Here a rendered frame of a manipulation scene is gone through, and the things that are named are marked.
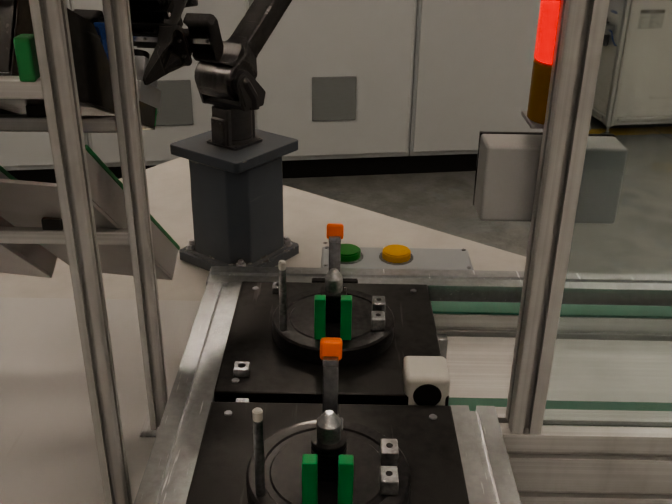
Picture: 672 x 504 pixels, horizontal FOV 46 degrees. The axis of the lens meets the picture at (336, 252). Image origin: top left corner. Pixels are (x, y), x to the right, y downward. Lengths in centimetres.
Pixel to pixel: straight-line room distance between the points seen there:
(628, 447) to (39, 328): 79
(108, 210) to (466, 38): 334
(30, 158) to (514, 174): 355
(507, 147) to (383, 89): 332
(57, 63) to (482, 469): 50
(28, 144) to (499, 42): 234
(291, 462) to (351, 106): 337
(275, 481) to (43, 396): 44
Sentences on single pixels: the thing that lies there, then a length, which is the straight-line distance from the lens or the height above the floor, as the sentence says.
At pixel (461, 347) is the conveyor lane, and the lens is 100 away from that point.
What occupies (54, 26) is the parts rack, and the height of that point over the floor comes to 135.
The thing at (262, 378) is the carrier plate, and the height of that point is 97.
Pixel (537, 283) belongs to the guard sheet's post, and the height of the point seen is 113.
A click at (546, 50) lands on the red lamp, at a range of 68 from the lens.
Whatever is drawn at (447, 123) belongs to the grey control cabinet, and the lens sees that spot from 413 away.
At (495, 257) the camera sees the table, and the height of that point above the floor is 86.
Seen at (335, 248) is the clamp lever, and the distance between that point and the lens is 93.
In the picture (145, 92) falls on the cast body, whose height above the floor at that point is 121.
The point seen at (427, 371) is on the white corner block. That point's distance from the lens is 82.
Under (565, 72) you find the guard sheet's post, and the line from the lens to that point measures 65.
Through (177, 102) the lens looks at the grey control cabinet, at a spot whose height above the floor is 42.
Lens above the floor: 145
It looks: 26 degrees down
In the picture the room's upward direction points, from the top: 1 degrees clockwise
